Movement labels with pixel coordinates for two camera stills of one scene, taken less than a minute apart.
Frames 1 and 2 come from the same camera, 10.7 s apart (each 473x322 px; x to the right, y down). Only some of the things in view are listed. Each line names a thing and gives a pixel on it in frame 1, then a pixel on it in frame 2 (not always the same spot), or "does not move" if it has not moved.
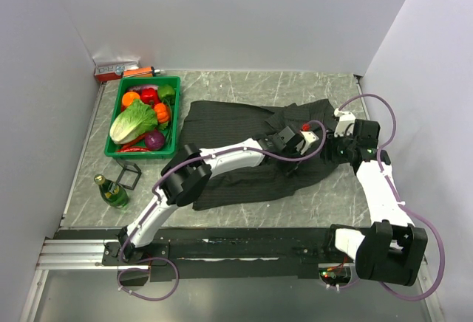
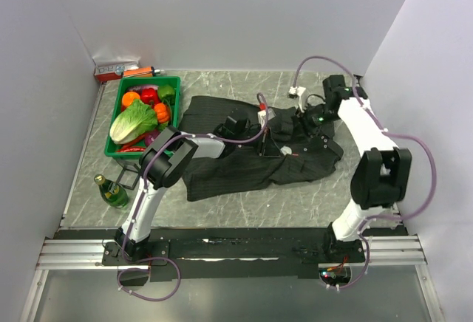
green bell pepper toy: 167,93 does not move
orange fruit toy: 128,97 does not move
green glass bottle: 112,193 does not move
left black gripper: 289,168 -> 268,148
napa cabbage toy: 135,121 does not move
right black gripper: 329,153 -> 302,120
